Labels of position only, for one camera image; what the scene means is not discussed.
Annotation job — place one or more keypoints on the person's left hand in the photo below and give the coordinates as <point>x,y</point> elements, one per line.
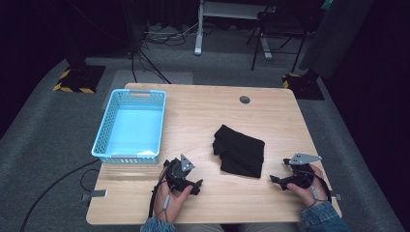
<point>170,204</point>

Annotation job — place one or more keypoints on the white desk frame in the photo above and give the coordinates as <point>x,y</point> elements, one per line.
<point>199,38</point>

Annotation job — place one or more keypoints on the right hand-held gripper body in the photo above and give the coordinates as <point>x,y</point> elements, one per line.
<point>301,177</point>

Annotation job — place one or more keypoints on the grey fabric panel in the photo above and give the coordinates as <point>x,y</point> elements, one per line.
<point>335,38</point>

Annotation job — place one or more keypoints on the striped black stand base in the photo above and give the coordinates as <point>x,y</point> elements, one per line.
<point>304,87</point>
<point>79,79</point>

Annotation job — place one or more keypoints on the blue perforated plastic basket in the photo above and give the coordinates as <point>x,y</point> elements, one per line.
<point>135,129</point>

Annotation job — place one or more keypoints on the person's right hand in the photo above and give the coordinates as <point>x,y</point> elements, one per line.
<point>306,196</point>

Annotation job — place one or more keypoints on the black metal chair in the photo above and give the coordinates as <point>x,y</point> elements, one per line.
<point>255,54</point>

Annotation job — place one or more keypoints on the black printed t-shirt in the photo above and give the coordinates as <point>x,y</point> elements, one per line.
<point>240,151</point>

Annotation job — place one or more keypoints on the black tripod stand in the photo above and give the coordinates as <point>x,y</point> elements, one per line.
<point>133,69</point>

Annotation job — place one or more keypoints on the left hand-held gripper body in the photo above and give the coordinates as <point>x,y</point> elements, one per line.
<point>175,174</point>

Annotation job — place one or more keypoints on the grey metal table bracket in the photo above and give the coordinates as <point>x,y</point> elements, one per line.
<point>96,194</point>
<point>337,197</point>

